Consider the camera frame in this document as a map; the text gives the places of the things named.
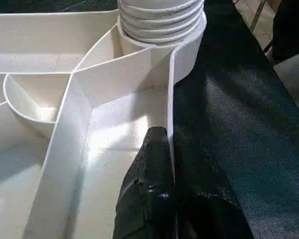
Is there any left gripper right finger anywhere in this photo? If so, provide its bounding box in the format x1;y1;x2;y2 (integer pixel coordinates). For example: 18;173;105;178
174;131;255;239

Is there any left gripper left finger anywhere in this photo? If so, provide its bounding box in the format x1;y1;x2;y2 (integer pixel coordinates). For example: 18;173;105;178
112;126;176;239

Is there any white plastic table leg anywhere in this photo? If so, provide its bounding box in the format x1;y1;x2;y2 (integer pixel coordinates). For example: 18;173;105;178
117;0;205;48

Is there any white plastic table top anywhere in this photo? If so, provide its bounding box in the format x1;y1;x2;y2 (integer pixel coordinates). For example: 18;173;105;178
0;8;207;239

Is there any black table mat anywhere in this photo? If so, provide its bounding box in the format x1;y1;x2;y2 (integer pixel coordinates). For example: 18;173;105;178
0;0;299;239

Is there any chrome metal chair frame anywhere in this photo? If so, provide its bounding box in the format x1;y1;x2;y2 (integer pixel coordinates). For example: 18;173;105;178
250;0;268;29

